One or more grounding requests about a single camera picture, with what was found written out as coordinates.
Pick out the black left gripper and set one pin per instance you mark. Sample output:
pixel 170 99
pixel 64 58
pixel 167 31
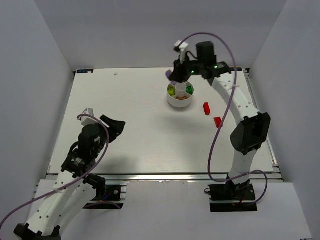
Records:
pixel 107 127

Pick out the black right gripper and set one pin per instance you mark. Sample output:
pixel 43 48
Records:
pixel 178 70

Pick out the lime green sloped lego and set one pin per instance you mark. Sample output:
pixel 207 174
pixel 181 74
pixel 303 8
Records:
pixel 171 89

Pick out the dark green square lego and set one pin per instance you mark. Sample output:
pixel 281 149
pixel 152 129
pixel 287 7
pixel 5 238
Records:
pixel 189 88

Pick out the lime green tall lego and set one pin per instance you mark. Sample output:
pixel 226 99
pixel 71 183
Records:
pixel 172 93

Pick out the dark green sloped lego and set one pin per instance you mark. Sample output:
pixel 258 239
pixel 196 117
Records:
pixel 190 92

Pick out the red curved lego brick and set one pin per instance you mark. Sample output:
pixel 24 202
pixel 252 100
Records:
pixel 218 122

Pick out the purple curved printed lego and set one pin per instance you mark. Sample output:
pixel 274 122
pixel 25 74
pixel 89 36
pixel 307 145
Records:
pixel 168 73

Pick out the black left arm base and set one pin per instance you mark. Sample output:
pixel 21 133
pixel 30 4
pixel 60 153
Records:
pixel 108 196

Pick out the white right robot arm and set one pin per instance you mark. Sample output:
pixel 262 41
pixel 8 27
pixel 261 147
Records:
pixel 224 81

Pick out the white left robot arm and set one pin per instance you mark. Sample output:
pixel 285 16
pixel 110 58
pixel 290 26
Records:
pixel 75 185

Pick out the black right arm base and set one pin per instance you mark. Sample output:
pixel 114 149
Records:
pixel 228 198

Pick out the white round divided container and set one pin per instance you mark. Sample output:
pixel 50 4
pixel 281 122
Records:
pixel 180 91

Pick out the red long lego brick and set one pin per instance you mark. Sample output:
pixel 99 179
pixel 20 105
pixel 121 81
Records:
pixel 206 108

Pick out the blue label sticker left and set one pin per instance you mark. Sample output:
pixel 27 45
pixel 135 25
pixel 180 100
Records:
pixel 84 71

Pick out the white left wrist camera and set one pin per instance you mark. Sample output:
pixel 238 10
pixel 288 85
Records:
pixel 86 117

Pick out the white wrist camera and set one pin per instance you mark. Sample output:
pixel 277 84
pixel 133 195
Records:
pixel 86 117
pixel 181 47

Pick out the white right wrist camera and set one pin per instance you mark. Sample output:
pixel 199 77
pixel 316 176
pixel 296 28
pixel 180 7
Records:
pixel 181 47

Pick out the aluminium table front rail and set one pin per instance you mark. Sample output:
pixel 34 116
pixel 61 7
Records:
pixel 155 177

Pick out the aluminium table rail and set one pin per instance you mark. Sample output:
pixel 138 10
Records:
pixel 155 177
pixel 261 130

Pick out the aluminium table right rail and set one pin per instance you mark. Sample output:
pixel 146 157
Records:
pixel 261 130

